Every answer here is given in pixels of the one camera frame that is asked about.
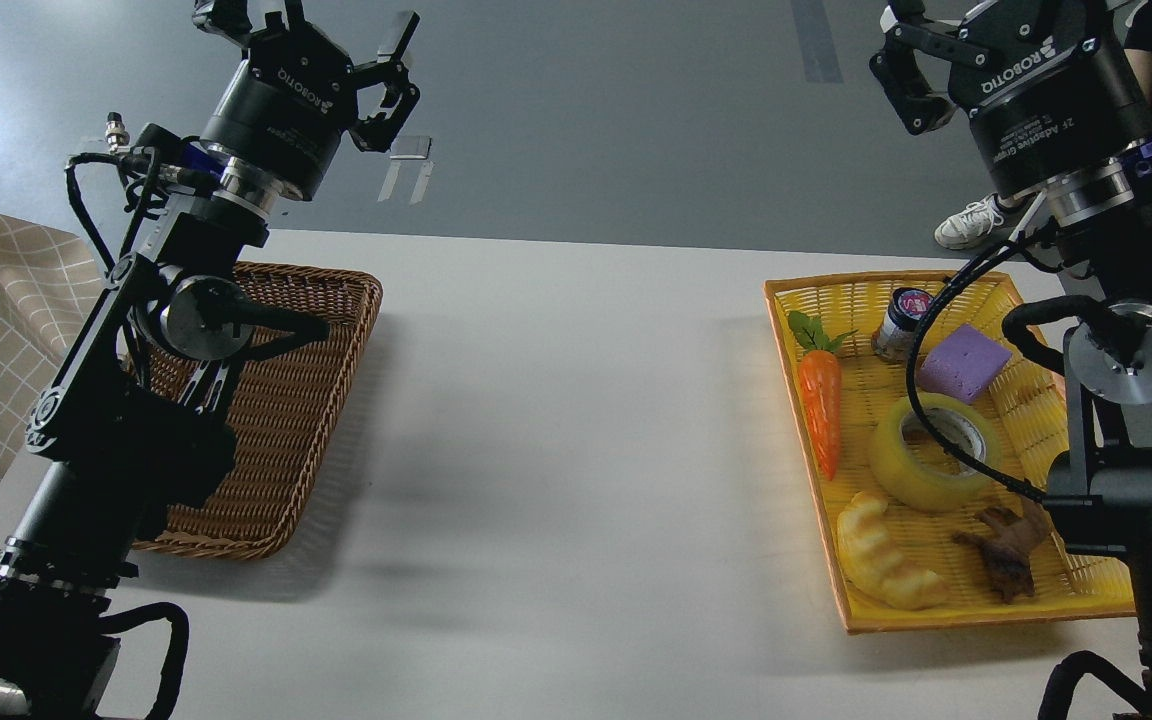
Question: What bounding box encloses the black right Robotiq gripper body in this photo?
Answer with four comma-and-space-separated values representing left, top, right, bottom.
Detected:
948, 1, 1152, 196

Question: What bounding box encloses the orange toy carrot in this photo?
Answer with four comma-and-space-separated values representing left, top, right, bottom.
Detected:
787, 310, 856, 480

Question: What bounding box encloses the purple sponge block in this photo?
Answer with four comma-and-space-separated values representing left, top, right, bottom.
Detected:
915, 324, 1011, 406

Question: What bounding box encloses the brown toy animal figure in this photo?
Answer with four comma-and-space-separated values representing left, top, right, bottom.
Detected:
952, 497, 1052, 602

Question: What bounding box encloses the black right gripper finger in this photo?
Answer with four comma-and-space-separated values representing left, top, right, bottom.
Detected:
869, 1, 995, 135

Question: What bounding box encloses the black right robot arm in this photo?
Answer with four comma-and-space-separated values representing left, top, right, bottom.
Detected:
870, 1, 1152, 719

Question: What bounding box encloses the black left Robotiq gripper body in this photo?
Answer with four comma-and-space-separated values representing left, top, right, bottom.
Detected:
200, 20, 357, 200

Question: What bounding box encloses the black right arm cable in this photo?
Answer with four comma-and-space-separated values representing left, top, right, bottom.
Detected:
904, 235, 1049, 505

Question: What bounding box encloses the white sneaker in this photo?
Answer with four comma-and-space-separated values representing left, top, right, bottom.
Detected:
933, 192, 1030, 251

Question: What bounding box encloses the yellow tape roll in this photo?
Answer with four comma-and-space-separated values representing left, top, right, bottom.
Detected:
867, 392, 1002, 511

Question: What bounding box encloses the grey floor plate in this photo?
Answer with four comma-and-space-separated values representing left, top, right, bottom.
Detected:
388, 135, 433, 161

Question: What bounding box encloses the toy bread croissant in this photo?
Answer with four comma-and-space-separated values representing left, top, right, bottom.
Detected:
835, 491, 952, 611

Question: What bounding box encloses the brown wicker basket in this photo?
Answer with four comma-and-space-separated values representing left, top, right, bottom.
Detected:
134, 263, 382, 560

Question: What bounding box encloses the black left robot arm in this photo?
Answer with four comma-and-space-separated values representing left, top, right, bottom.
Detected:
0, 1, 420, 719

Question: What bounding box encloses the yellow plastic basket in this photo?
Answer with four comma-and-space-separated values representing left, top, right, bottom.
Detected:
764, 270, 1135, 634

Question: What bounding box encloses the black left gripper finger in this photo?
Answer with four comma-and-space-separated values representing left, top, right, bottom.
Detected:
192, 0, 259, 47
348, 12, 420, 152

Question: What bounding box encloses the small dark jar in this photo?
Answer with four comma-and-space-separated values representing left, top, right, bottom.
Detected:
870, 286, 934, 363

